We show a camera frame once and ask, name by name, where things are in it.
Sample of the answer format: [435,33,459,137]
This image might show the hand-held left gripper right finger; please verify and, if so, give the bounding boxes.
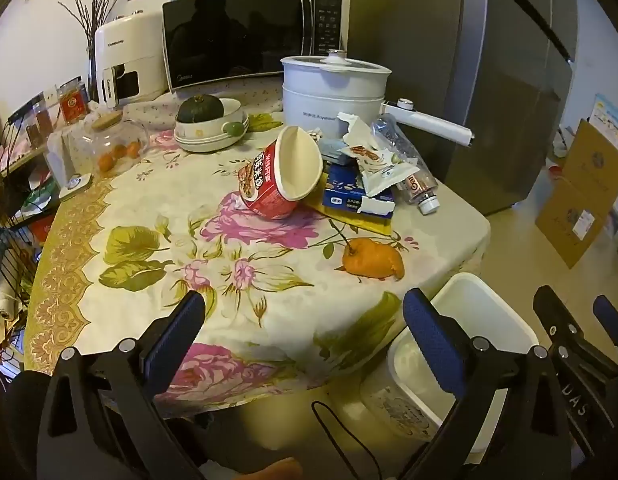
[403,287,584,480]

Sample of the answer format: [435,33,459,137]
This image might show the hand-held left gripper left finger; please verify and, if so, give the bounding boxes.
[36,290,210,480]

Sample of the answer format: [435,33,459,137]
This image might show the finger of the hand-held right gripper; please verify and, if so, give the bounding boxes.
[593,295,618,361]
[533,285,597,376]

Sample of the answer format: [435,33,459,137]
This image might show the white trash bin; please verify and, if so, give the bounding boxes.
[359,272,540,456]

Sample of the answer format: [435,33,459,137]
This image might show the blue cookie box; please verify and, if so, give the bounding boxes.
[321,112,396,219]

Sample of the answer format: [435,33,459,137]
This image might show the floral tablecloth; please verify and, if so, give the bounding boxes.
[24,80,491,411]

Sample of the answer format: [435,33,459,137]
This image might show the cardboard box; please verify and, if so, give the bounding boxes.
[561,119,618,213]
[535,179,617,269]

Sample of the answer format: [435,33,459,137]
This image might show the orange peel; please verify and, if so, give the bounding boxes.
[342,238,406,281]

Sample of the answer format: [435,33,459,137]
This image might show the yellow packet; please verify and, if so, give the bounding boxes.
[304,195,394,237]

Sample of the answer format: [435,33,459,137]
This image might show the clear plastic bottle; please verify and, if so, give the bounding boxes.
[371,113,441,216]

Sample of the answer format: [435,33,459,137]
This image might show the small white device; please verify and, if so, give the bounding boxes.
[58,172,93,202]

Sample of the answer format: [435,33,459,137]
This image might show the white snack wrapper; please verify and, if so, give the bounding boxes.
[339,142,420,197]

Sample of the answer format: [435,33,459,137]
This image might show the colourful printed paper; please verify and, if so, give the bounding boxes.
[589,94,618,142]

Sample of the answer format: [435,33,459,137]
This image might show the white bowl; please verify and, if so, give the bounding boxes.
[174,98,250,154]

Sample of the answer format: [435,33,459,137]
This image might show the red instant noodle cup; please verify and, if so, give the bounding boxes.
[237,125,324,220]

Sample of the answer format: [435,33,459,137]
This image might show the glass dome container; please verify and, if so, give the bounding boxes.
[69,112,150,177]

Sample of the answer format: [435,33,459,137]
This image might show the green pumpkin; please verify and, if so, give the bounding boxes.
[176,96,225,125]

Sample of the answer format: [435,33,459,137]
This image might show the grey refrigerator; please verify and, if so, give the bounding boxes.
[349,0,574,217]

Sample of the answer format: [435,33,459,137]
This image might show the amber glass jar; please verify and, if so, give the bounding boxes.
[26,104,55,147]

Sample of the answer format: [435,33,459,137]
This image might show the red tin jar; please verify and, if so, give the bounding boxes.
[56,80,90,126]

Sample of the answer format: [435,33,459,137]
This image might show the white electric pot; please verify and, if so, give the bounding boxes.
[280,51,476,150]

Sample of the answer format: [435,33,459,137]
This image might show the white kitchen appliance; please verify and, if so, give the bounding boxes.
[94,9,170,109]

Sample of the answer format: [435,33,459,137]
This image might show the black microwave oven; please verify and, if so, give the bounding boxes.
[162,0,351,94]

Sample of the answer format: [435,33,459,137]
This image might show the dried branches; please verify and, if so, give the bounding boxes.
[58,0,115,102]

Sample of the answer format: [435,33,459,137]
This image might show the black cable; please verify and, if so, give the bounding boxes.
[311,401,386,480]

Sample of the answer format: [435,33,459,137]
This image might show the black wire rack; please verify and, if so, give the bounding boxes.
[0,110,57,366]

